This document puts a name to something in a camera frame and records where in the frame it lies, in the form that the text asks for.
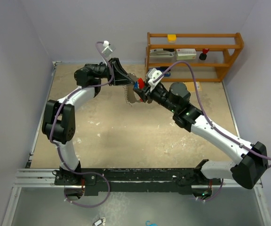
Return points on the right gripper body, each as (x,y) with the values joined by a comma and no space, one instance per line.
(148,92)

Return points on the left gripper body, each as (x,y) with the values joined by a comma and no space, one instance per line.
(113,61)

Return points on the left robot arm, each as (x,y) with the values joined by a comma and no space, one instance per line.
(59,115)

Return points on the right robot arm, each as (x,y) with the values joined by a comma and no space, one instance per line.
(246,166)

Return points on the blue stapler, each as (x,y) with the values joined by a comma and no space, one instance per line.
(165,69)

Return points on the white stapler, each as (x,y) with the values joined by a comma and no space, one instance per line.
(161,53)

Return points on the brown envelope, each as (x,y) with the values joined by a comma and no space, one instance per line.
(193,86)

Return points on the white cardboard box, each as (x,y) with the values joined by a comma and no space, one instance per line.
(185,53)

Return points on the yellow block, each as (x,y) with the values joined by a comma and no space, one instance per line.
(171,38)

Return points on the wooden shelf rack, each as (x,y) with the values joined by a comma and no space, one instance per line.
(223,52)

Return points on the red black stamp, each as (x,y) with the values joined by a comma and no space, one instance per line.
(203,54)

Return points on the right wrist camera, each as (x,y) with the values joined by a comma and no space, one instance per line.
(153,78)

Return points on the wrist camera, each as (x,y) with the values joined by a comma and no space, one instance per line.
(108,48)
(153,78)

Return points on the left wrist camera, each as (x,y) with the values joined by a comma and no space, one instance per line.
(108,48)

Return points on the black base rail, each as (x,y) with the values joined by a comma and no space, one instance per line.
(91,182)

